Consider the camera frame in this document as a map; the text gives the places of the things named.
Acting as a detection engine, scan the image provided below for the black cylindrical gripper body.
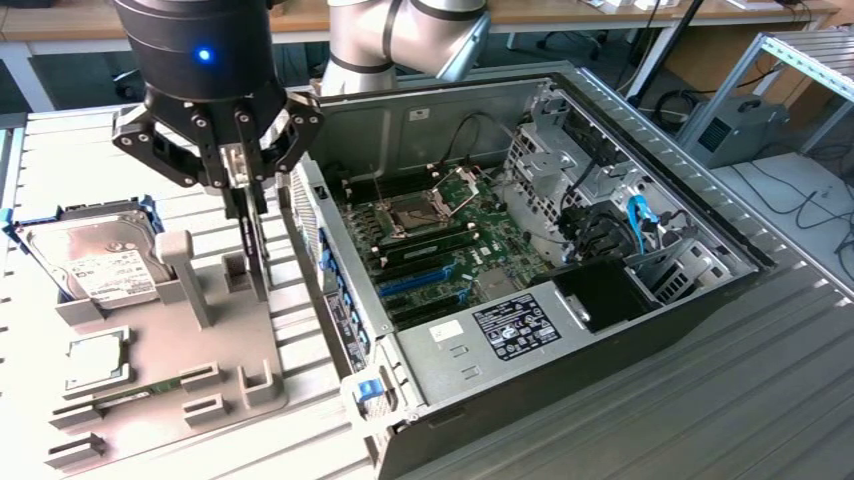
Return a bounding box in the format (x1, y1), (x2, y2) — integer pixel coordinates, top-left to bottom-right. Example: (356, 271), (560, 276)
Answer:
(110, 0), (288, 152)

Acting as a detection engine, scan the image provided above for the black office chair base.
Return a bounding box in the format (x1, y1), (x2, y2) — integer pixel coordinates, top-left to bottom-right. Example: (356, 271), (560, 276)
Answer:
(110, 68), (146, 100)
(504, 29), (609, 62)

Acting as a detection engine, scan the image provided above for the CPU socket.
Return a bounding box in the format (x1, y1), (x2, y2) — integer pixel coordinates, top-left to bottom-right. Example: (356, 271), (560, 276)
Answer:
(374, 192), (442, 237)

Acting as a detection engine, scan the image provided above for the silver hard disk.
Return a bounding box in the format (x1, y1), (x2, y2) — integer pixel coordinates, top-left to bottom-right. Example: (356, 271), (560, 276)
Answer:
(22, 207), (166, 310)

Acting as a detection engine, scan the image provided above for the blue disk caddy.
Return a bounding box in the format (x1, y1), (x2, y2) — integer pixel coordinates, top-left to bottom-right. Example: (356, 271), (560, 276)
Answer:
(0, 193), (168, 301)

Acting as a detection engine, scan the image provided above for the metal socket cover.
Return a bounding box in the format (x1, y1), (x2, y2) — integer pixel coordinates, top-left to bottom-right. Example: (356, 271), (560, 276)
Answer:
(425, 164), (486, 206)

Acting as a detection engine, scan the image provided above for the black installed RAM stick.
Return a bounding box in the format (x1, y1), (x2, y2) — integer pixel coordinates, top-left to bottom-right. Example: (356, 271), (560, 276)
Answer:
(377, 231), (478, 267)

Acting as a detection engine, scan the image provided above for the blue expansion slot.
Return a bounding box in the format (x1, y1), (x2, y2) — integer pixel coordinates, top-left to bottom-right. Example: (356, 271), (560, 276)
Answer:
(376, 264), (462, 297)

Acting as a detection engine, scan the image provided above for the green motherboard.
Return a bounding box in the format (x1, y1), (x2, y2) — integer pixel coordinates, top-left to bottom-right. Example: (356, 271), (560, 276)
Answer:
(336, 163), (568, 332)

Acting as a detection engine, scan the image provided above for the metal drive cage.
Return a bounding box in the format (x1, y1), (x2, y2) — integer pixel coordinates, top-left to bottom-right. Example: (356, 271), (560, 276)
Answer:
(500, 82), (645, 206)

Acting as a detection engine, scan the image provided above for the black expansion slot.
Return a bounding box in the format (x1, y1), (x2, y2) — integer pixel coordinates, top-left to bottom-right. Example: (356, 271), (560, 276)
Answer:
(389, 293), (469, 322)

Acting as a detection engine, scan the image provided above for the grey parts rack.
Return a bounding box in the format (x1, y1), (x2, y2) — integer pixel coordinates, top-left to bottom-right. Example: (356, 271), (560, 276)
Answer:
(42, 230), (293, 474)

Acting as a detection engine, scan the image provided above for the silver CPU chip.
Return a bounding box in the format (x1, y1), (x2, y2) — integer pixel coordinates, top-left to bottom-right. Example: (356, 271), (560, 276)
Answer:
(63, 331), (132, 392)

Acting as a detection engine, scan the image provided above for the green RAM stick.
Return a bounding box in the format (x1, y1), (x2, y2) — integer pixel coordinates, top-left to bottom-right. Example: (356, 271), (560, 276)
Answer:
(90, 377), (185, 407)

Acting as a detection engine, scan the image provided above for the grey power supply unit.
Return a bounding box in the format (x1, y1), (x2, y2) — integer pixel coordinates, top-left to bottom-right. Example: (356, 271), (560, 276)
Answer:
(396, 279), (596, 407)

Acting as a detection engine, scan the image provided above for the long wooden desk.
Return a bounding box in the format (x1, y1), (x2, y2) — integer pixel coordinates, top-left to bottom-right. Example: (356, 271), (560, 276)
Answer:
(484, 0), (843, 36)

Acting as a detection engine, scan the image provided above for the black stand pole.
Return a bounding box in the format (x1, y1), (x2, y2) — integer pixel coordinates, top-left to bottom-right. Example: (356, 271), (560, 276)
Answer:
(624, 0), (707, 107)

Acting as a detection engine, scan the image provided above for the black plastic shroud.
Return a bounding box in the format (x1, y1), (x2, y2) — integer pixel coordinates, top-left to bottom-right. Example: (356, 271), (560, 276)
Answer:
(549, 258), (660, 336)

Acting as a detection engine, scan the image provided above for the open black PC case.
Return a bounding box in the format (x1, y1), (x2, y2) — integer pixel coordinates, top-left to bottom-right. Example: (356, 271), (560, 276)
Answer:
(276, 59), (785, 480)

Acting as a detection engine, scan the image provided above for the grey control box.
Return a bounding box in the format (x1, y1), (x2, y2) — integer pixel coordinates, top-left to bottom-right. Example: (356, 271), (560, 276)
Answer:
(677, 92), (793, 170)

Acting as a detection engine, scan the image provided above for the wooden desk white frame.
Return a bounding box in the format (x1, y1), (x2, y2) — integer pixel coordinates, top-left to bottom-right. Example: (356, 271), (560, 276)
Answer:
(0, 8), (134, 114)

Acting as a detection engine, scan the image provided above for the black looped wire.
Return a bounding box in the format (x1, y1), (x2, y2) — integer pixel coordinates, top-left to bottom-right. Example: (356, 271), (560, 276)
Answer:
(444, 112), (513, 167)

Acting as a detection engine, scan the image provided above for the blue SATA wire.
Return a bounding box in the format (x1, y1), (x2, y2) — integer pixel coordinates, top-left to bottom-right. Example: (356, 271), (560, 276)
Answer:
(624, 193), (669, 257)

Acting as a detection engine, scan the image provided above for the coiled black cable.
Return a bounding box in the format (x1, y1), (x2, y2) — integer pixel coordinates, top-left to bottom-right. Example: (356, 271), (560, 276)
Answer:
(655, 88), (703, 127)

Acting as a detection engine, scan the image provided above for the black floor cable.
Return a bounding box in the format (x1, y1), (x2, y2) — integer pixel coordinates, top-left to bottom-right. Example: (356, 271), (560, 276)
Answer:
(731, 158), (854, 257)

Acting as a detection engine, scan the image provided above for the aluminium frame table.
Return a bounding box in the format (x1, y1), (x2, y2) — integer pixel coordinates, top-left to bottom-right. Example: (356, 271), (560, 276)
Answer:
(676, 25), (854, 157)

